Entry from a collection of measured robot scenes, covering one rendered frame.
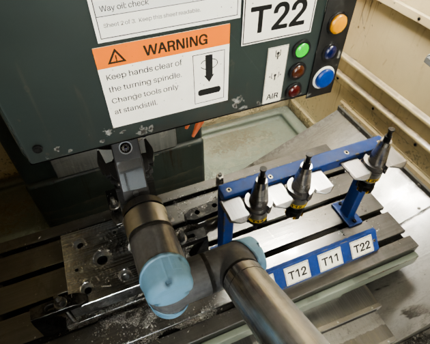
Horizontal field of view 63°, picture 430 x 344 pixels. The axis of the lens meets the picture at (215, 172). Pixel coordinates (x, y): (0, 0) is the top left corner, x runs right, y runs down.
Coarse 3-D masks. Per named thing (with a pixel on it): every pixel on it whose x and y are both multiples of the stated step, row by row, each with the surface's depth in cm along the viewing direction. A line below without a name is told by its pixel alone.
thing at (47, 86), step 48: (0, 0) 30; (48, 0) 32; (0, 48) 33; (48, 48) 35; (240, 48) 43; (0, 96) 36; (48, 96) 38; (96, 96) 40; (240, 96) 48; (48, 144) 42; (96, 144) 45
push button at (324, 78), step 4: (320, 72) 51; (324, 72) 50; (328, 72) 51; (332, 72) 51; (320, 76) 51; (324, 76) 51; (328, 76) 51; (332, 76) 51; (316, 80) 51; (320, 80) 51; (324, 80) 51; (328, 80) 52; (316, 84) 52; (320, 84) 51; (324, 84) 52; (328, 84) 52
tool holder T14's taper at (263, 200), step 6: (258, 186) 75; (264, 186) 74; (252, 192) 77; (258, 192) 75; (264, 192) 76; (252, 198) 78; (258, 198) 76; (264, 198) 77; (252, 204) 78; (258, 204) 78; (264, 204) 78
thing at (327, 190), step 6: (312, 174) 86; (318, 174) 86; (324, 174) 86; (312, 180) 85; (318, 180) 85; (324, 180) 85; (318, 186) 84; (324, 186) 84; (330, 186) 84; (318, 192) 83; (324, 192) 82
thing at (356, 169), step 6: (342, 162) 89; (348, 162) 89; (354, 162) 89; (360, 162) 89; (348, 168) 88; (354, 168) 88; (360, 168) 88; (366, 168) 88; (354, 174) 86; (360, 174) 86; (366, 174) 86; (360, 180) 85
